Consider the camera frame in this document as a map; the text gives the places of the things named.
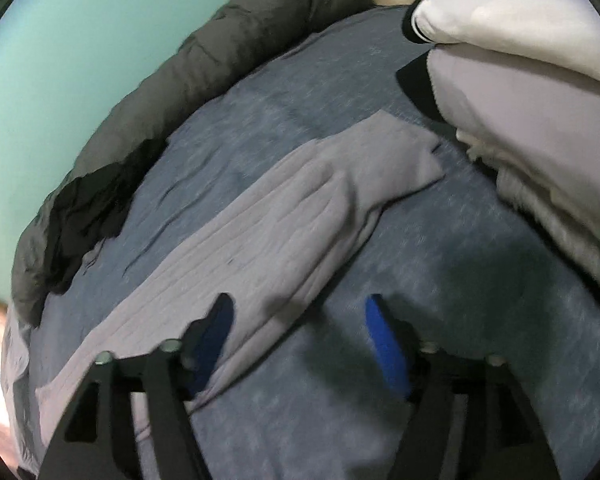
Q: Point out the stack of folded white clothes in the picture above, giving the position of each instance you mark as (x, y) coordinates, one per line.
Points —
(530, 115)

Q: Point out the grey ribbed sweater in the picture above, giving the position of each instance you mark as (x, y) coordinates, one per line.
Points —
(280, 220)

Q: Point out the dark grey rolled duvet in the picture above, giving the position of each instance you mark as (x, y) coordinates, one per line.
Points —
(180, 75)

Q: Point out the black clothes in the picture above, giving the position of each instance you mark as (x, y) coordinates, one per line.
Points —
(90, 215)

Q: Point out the cream fleece folded garment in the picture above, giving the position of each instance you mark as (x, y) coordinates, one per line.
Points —
(570, 220)

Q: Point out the light grey blanket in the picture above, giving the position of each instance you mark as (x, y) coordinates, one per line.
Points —
(20, 375)

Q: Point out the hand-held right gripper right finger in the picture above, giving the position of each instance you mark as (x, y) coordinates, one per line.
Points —
(387, 350)

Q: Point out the blue patterned bed sheet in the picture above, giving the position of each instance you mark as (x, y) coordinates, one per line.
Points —
(455, 270)

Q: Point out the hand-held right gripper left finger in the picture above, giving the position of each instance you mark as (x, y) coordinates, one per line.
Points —
(212, 345)

